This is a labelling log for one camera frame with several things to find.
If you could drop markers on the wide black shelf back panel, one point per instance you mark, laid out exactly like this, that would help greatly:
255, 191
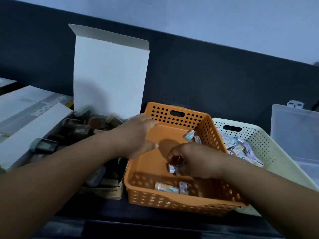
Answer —
211, 79

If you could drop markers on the white flat notebook package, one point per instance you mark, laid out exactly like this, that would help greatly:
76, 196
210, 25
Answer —
6, 82

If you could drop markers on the orange plastic basket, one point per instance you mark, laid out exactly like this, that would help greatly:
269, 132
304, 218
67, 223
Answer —
149, 169

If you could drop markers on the person's right forearm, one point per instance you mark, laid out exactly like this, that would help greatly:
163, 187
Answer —
274, 199

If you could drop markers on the white perforated plastic basket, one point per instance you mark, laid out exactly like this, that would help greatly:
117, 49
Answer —
274, 151

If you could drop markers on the white cardboard box open lid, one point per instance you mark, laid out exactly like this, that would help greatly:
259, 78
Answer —
109, 77

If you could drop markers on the yellow flat packet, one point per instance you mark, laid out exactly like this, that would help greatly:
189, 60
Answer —
69, 104

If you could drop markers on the pile of small tubes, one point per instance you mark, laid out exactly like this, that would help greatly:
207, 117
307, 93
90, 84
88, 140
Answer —
172, 168
236, 148

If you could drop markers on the purple small tube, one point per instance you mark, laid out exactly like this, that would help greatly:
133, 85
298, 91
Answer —
197, 139

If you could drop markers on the person's left hand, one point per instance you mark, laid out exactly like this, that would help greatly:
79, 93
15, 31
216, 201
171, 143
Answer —
134, 139

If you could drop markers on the clear plastic organizer case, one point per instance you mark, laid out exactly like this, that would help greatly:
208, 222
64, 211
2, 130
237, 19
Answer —
294, 136

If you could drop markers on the white grey-banded notebook package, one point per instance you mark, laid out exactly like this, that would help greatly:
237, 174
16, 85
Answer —
20, 104

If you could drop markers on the long yellow-labelled small tube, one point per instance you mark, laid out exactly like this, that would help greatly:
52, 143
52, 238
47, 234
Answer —
166, 187

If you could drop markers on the person's left forearm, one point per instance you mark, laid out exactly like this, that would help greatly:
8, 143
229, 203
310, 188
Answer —
49, 186

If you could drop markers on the person's right hand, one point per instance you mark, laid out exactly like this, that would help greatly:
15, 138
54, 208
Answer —
202, 161

